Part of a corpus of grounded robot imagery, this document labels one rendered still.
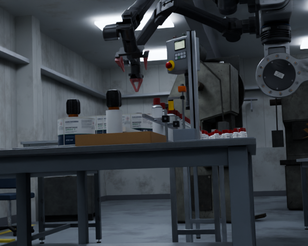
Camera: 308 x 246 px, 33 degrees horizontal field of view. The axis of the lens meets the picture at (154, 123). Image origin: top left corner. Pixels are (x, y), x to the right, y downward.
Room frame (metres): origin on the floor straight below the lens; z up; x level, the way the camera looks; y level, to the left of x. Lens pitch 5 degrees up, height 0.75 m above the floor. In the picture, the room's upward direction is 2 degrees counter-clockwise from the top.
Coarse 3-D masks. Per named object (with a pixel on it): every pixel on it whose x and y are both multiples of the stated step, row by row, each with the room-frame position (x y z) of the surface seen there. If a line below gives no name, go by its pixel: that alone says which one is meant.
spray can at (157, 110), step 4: (156, 100) 2.51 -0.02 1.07; (156, 104) 2.51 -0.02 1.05; (152, 108) 2.52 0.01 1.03; (156, 108) 2.50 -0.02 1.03; (160, 108) 2.51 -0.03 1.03; (152, 112) 2.52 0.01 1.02; (156, 112) 2.50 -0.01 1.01; (160, 112) 2.50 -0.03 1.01; (152, 116) 2.52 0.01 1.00; (156, 116) 2.50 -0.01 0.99; (160, 116) 2.50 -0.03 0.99; (156, 124) 2.50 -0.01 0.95; (156, 128) 2.50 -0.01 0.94; (160, 128) 2.50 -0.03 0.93; (156, 132) 2.50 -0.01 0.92; (160, 132) 2.50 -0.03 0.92
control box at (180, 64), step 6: (186, 36) 2.86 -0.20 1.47; (168, 42) 2.96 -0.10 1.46; (186, 42) 2.86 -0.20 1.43; (198, 42) 2.92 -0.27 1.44; (168, 48) 2.96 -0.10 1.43; (174, 48) 2.93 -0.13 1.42; (186, 48) 2.86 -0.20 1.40; (198, 48) 2.92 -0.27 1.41; (168, 54) 2.96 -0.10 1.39; (174, 54) 2.93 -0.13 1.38; (186, 54) 2.86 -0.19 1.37; (198, 54) 2.92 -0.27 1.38; (168, 60) 2.96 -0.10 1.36; (174, 60) 2.93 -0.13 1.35; (180, 60) 2.90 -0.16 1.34; (186, 60) 2.86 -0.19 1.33; (198, 60) 2.92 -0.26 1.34; (174, 66) 2.93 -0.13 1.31; (180, 66) 2.90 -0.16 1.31; (186, 66) 2.86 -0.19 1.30; (198, 66) 2.91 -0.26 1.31; (168, 72) 2.97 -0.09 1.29; (174, 72) 2.95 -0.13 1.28; (180, 72) 2.96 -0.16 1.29; (186, 72) 2.97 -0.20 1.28
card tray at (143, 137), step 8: (80, 136) 1.75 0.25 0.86; (88, 136) 1.75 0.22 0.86; (96, 136) 1.74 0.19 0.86; (104, 136) 1.74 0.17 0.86; (112, 136) 1.73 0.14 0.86; (120, 136) 1.73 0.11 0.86; (128, 136) 1.72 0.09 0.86; (136, 136) 1.72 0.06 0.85; (144, 136) 1.71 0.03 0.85; (152, 136) 1.73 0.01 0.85; (160, 136) 1.88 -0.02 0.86; (80, 144) 1.75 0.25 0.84; (88, 144) 1.75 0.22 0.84; (96, 144) 1.74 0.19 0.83; (104, 144) 1.74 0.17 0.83
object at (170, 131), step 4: (168, 108) 2.96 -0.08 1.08; (168, 112) 2.96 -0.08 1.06; (172, 112) 2.96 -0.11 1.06; (172, 116) 2.95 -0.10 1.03; (172, 120) 2.95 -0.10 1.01; (168, 128) 2.95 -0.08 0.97; (168, 132) 2.95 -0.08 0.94; (172, 132) 2.95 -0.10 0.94; (168, 136) 2.95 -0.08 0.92; (172, 136) 2.95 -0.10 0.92; (172, 140) 2.95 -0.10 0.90
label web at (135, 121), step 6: (126, 114) 3.02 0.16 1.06; (132, 114) 3.02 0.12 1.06; (138, 114) 3.01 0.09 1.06; (150, 114) 3.09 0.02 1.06; (126, 120) 3.02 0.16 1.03; (132, 120) 3.02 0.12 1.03; (138, 120) 3.01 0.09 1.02; (144, 120) 3.04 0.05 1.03; (126, 126) 3.02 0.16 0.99; (132, 126) 3.02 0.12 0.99; (138, 126) 3.01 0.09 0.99; (144, 126) 3.04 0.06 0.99; (150, 126) 3.09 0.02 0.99
